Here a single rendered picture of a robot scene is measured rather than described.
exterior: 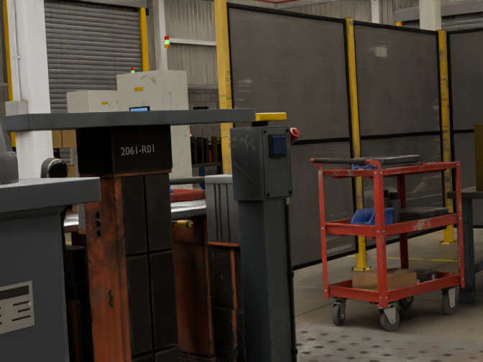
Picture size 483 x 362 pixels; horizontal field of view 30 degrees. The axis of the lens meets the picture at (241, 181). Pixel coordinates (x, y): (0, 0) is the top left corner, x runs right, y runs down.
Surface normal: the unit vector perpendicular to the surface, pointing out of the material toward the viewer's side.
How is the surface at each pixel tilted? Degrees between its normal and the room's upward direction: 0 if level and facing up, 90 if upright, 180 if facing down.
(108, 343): 90
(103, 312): 90
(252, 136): 90
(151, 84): 90
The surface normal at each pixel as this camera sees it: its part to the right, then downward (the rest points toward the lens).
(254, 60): 0.80, -0.02
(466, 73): -0.58, 0.07
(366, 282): -0.83, 0.07
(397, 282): 0.56, 0.01
